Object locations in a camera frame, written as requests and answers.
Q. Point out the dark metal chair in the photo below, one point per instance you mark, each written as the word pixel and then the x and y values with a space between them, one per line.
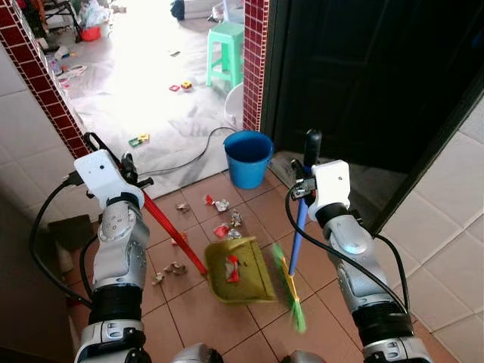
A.
pixel 57 15

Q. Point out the yellow toy piece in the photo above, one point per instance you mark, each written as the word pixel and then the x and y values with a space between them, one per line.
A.
pixel 186 85
pixel 144 138

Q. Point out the blue plastic bucket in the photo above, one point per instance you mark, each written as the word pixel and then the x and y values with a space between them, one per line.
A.
pixel 248 166

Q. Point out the green toy piece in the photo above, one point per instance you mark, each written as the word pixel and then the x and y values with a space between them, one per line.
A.
pixel 134 141

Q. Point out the robot leg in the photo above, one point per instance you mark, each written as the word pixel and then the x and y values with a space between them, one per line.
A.
pixel 195 355
pixel 302 358

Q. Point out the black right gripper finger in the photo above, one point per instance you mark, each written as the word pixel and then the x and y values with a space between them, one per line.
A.
pixel 297 169

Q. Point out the pink toy piece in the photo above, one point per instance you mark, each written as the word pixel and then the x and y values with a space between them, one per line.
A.
pixel 174 88

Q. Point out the red white wrapper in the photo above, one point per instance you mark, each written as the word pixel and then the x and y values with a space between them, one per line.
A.
pixel 232 268

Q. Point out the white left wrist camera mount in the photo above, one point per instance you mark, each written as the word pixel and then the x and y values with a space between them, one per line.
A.
pixel 102 178

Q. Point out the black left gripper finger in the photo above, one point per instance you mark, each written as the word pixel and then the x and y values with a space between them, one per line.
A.
pixel 130 160

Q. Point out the robot left leg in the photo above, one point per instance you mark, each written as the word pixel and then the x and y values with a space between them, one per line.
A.
pixel 195 355

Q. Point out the red plastic basin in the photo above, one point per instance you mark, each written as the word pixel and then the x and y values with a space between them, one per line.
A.
pixel 91 34

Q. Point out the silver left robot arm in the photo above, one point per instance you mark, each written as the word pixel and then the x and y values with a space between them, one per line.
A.
pixel 121 242

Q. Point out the white basin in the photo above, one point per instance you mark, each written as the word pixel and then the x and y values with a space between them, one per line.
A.
pixel 236 106

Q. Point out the crumpled brown paper wad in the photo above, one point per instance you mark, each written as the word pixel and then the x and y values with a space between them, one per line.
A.
pixel 157 278
pixel 175 268

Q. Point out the green plastic stool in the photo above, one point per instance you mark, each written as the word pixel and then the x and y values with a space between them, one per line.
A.
pixel 227 32

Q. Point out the dark wooden door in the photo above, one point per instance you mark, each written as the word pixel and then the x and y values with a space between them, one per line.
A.
pixel 363 76

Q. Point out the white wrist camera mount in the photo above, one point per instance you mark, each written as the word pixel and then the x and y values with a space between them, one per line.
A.
pixel 333 185
pixel 102 178

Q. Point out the small crumpled paper scrap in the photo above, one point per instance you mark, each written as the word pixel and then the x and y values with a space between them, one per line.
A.
pixel 182 206

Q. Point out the crumpled silver wrapper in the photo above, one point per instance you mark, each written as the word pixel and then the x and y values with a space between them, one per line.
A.
pixel 236 219
pixel 222 205

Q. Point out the robot right leg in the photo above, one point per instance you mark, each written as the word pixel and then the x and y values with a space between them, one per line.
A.
pixel 302 358

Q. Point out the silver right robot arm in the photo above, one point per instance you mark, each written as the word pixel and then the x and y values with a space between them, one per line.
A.
pixel 352 242

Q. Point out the white plastic bag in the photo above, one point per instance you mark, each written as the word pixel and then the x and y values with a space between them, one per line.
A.
pixel 94 13

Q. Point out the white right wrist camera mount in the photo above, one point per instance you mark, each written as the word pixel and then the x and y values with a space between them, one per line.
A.
pixel 333 185

